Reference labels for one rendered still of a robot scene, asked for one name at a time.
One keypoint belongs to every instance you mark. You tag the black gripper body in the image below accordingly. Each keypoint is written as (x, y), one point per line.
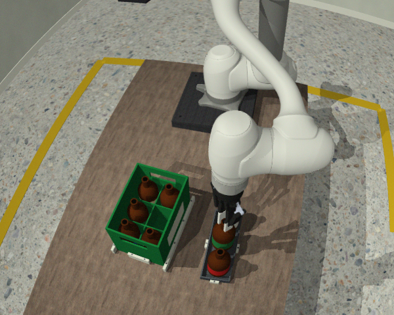
(234, 199)

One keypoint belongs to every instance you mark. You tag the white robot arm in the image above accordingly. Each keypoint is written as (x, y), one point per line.
(238, 148)

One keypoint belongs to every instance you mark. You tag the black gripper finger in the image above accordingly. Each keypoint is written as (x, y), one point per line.
(232, 215)
(221, 206)

